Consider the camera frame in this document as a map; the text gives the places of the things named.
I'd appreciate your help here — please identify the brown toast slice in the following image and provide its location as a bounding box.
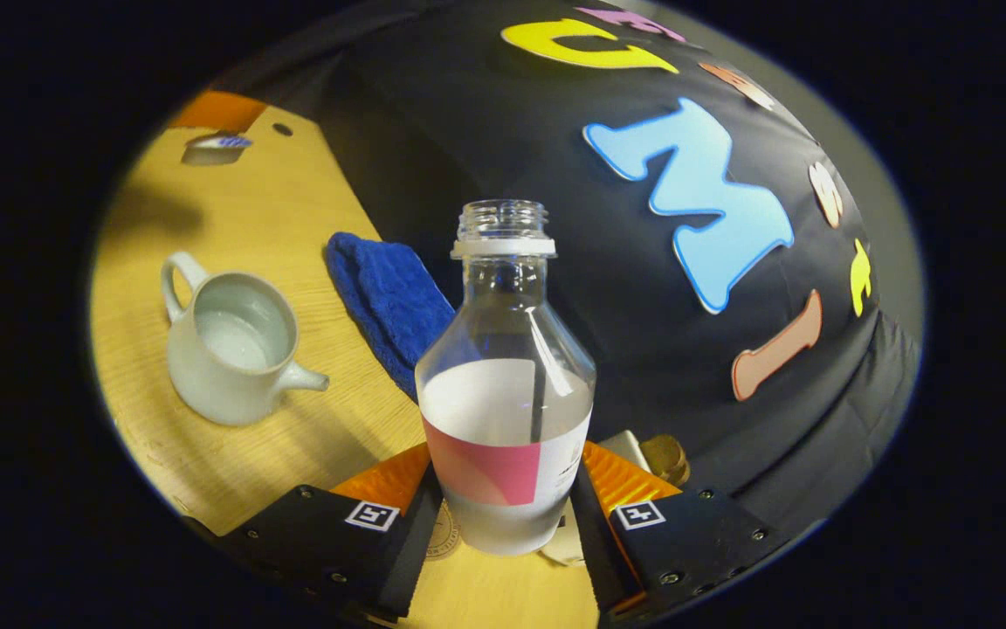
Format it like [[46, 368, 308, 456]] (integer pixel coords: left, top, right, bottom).
[[660, 441, 691, 487], [643, 434, 679, 477]]

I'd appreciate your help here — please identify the clear plastic water bottle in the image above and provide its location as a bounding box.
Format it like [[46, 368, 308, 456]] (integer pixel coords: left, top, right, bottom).
[[415, 199, 597, 556]]

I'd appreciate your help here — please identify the white ceramic teacup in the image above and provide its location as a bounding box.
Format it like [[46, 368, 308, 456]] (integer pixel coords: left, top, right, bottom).
[[161, 251, 330, 427]]

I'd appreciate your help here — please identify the blue folded towel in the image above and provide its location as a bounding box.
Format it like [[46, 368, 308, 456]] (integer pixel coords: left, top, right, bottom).
[[325, 232, 457, 403]]

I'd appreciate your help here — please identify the black backdrop cloth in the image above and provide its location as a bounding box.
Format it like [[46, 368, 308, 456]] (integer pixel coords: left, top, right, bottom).
[[232, 0, 921, 543]]

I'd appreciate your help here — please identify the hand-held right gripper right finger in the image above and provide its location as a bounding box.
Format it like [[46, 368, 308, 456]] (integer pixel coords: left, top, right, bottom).
[[568, 440, 773, 623]]

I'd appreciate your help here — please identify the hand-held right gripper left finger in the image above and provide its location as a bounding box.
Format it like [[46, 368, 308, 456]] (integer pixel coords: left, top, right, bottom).
[[210, 442, 445, 623]]

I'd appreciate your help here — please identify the white toaster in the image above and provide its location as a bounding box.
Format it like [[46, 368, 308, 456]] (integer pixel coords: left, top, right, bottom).
[[538, 428, 657, 567]]

